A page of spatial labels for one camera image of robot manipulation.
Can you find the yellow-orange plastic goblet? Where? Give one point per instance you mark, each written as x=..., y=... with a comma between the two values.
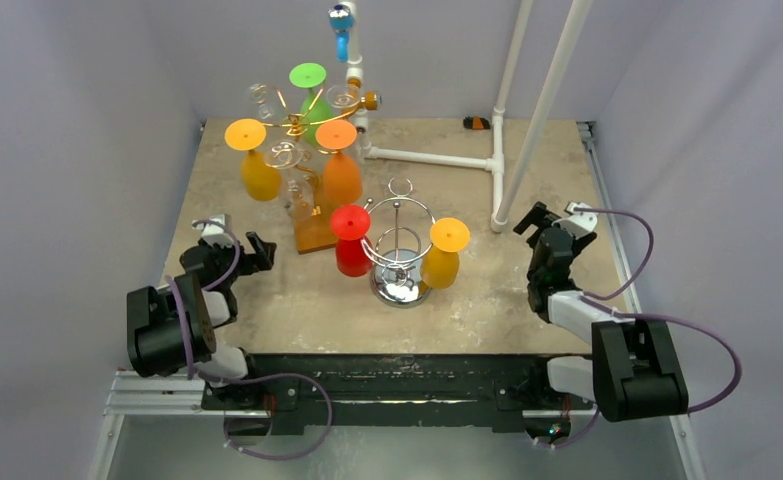
x=261, y=181

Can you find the blue faucet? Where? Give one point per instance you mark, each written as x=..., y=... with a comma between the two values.
x=342, y=21

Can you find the small clear glass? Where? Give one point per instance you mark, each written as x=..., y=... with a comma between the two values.
x=266, y=104

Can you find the gold wire wine glass rack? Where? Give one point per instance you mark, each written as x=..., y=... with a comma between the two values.
x=314, y=234

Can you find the green plastic goblet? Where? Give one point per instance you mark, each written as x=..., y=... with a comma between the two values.
x=315, y=109

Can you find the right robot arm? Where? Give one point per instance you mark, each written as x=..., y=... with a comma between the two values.
x=633, y=371

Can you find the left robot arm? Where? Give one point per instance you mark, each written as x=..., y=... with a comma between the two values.
x=173, y=326

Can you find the clear wine glass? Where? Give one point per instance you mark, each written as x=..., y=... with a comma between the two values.
x=344, y=98
x=287, y=156

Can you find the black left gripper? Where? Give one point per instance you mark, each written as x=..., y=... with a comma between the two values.
x=263, y=251

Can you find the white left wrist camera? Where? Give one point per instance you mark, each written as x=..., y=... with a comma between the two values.
x=214, y=232

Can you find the white PVC pipe frame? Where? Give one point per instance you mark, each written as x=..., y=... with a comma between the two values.
x=495, y=165

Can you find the red plastic goblet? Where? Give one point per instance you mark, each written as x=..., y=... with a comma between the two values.
x=350, y=224

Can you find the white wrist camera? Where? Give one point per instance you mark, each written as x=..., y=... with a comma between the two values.
x=214, y=232
x=579, y=221

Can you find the orange plastic goblet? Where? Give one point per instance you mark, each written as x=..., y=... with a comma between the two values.
x=341, y=176

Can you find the chrome spiral glass rack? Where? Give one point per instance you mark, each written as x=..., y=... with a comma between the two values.
x=399, y=251

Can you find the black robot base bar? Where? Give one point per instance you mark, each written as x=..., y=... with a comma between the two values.
x=506, y=393

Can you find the yellow faucet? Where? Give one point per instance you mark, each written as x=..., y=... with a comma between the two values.
x=368, y=100

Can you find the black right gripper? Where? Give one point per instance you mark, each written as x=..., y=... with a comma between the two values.
x=544, y=230

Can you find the yellow plastic goblet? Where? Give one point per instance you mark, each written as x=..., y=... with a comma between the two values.
x=440, y=267

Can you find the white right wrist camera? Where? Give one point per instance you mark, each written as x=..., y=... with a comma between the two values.
x=579, y=221

